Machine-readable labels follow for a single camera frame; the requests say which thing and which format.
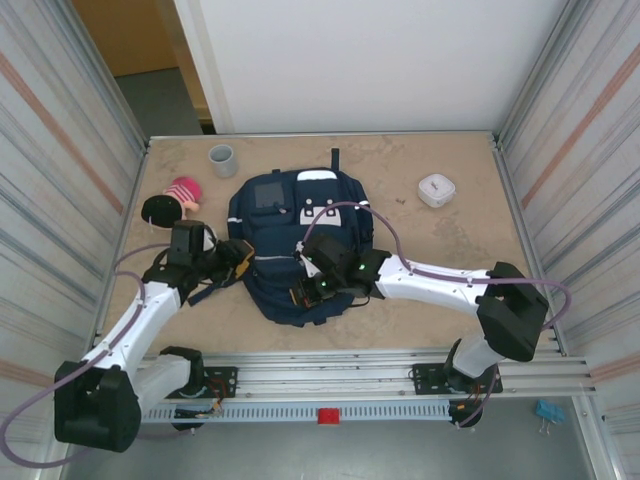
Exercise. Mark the brown wooden door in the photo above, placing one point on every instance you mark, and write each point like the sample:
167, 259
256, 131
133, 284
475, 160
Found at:
125, 35

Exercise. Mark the navy blue backpack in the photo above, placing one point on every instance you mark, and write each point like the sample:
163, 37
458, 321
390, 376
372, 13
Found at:
280, 240

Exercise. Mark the white earbuds case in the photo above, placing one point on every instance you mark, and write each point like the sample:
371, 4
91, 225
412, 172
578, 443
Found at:
436, 189

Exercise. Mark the aluminium mounting rail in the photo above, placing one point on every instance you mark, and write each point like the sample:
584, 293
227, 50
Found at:
325, 372

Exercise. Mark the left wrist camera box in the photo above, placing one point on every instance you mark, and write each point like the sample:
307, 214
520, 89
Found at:
208, 239

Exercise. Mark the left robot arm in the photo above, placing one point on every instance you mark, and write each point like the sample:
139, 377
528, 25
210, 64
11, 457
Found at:
100, 410

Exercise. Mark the blue binder clip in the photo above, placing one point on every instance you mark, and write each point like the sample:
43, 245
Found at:
550, 411

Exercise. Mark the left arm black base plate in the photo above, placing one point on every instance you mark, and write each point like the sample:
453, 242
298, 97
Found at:
227, 375

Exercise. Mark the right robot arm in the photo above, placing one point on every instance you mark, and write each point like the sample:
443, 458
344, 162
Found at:
430, 280

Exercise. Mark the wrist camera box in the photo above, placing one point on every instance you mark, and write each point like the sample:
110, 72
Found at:
208, 239
311, 265

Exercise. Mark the grey cup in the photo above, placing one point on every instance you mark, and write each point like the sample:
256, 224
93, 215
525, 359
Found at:
222, 161

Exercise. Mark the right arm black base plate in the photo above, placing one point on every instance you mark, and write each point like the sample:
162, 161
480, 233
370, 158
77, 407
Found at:
422, 372

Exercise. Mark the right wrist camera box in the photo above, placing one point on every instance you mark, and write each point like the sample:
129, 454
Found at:
311, 265

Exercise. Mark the red block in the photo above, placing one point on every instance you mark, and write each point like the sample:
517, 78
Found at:
329, 416

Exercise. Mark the doll with pink striped hat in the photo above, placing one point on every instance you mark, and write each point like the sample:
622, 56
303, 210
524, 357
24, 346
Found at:
162, 212

